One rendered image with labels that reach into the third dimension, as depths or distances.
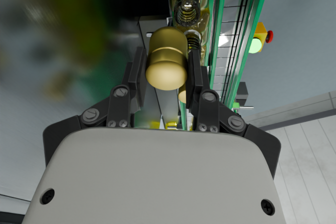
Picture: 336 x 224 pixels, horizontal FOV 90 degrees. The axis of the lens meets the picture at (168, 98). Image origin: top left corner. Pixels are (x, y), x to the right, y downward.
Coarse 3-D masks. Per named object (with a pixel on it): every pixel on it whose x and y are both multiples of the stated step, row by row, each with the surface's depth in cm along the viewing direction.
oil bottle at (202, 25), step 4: (208, 4) 27; (208, 8) 26; (200, 12) 25; (204, 12) 25; (208, 12) 25; (200, 16) 24; (204, 16) 24; (208, 16) 25; (200, 20) 24; (204, 20) 24; (208, 20) 25; (176, 24) 25; (196, 24) 24; (200, 24) 24; (204, 24) 24; (208, 24) 25; (180, 28) 25; (184, 28) 25; (188, 28) 25; (192, 28) 25; (196, 28) 25; (200, 28) 25; (204, 28) 25; (208, 28) 26; (200, 32) 25; (204, 32) 25; (208, 32) 27; (204, 36) 26; (200, 40) 26; (204, 40) 26; (204, 44) 27
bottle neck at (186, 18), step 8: (176, 0) 19; (184, 0) 17; (192, 0) 17; (176, 8) 18; (184, 8) 21; (192, 8) 21; (176, 16) 19; (184, 16) 20; (192, 16) 19; (184, 24) 19; (192, 24) 19
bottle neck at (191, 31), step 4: (184, 32) 25; (188, 32) 24; (192, 32) 24; (196, 32) 24; (188, 36) 24; (192, 36) 23; (196, 36) 24; (200, 36) 25; (188, 40) 23; (192, 40) 23; (196, 40) 23; (188, 44) 22; (192, 44) 22; (196, 44) 22; (200, 44) 24; (188, 48) 22; (192, 48) 22; (196, 48) 22; (200, 48) 23; (188, 52) 25; (200, 52) 23; (200, 56) 22
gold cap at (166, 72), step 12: (156, 36) 14; (168, 36) 14; (180, 36) 14; (156, 48) 13; (168, 48) 13; (180, 48) 13; (156, 60) 12; (168, 60) 12; (180, 60) 12; (156, 72) 13; (168, 72) 13; (180, 72) 13; (156, 84) 14; (168, 84) 14; (180, 84) 14
